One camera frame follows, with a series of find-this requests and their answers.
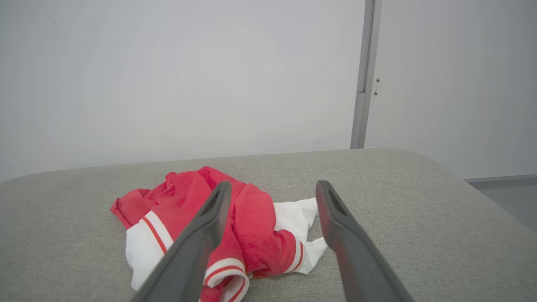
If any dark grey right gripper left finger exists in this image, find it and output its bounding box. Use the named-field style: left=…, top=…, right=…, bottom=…
left=131, top=181, right=232, bottom=302

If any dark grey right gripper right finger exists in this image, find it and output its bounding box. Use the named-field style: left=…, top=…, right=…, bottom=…
left=316, top=180, right=414, bottom=302

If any red and white garment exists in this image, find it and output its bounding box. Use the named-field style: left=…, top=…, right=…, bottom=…
left=110, top=167, right=328, bottom=302

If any grey baseboard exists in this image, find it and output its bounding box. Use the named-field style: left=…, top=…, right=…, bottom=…
left=464, top=174, right=537, bottom=189

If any grey vertical wall strip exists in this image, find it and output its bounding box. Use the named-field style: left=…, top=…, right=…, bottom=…
left=350, top=0, right=382, bottom=149

